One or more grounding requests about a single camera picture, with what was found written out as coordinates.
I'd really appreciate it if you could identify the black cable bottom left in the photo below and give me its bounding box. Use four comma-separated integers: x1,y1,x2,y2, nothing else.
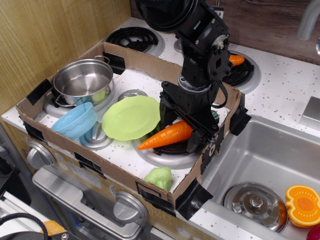
0,212,48,240

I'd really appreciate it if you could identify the red toy fruit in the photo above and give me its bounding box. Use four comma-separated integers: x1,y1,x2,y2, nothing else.
306,225,320,240

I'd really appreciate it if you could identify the silver sink basin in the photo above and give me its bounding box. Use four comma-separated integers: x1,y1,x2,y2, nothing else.
201,116,320,240

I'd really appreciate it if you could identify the silver oven knob right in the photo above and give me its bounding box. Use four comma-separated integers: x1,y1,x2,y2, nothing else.
113,191,148,225

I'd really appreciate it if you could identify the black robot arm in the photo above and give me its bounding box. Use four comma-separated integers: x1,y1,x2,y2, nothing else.
136,0,232,153

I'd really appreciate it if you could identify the small steel pot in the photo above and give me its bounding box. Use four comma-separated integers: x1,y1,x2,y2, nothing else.
53,55,114,107

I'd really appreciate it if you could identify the orange toy carrot green top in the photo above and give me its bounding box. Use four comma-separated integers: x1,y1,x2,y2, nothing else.
137,120,193,150

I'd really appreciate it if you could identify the back left black burner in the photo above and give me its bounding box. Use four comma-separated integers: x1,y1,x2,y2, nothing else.
103,26,165,57

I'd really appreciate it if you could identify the silver faucet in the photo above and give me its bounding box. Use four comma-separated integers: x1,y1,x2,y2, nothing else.
296,0,320,41

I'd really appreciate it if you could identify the silver oven knob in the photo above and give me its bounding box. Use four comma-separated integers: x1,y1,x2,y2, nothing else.
113,191,148,225
26,141,56,170

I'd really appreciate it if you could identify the steel pot lid in sink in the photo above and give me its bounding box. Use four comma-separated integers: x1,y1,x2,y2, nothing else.
221,182,288,233

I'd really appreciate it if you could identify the orange tag bottom left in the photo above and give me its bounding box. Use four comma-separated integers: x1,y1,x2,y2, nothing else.
43,220,66,236

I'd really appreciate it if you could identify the orange toy fruit half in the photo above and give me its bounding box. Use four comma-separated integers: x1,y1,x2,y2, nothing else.
285,185,320,228

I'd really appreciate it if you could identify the silver knob inside fence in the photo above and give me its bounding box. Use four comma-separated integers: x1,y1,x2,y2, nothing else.
79,121,113,151

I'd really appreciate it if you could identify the light green plastic plate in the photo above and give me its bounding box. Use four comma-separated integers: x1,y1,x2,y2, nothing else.
101,95,160,141

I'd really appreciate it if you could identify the green toy broccoli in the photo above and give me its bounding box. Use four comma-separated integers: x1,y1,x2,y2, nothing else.
143,167,172,191

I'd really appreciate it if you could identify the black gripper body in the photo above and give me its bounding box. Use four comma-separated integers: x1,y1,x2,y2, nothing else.
160,81,219,142

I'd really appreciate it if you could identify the silver knob back centre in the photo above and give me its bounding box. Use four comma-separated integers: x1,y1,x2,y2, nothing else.
173,38,182,54

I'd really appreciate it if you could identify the front right black burner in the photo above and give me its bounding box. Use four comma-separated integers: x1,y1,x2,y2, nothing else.
133,127,203,170

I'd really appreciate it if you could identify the hanging metal spatula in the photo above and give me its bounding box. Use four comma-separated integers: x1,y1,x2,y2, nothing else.
213,0,224,19

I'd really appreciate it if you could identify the back right black burner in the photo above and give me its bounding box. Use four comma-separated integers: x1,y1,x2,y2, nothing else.
222,50,262,94

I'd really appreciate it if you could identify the orange carrot piece on burner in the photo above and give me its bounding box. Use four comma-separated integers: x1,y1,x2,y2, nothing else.
229,54,245,67

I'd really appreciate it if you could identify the light blue plastic bowl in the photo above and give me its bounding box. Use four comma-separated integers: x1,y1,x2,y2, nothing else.
51,102,98,140

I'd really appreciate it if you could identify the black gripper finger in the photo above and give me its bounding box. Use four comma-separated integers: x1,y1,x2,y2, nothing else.
159,99,178,129
186,129,209,153

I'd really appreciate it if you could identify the silver oven door handle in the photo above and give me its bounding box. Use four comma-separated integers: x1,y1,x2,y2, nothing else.
32,168,143,240

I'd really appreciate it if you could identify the silver oven knob left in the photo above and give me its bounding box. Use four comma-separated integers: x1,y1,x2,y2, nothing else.
26,141,56,170

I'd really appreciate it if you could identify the brown cardboard fence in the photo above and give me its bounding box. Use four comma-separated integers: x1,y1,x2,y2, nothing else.
16,42,250,220

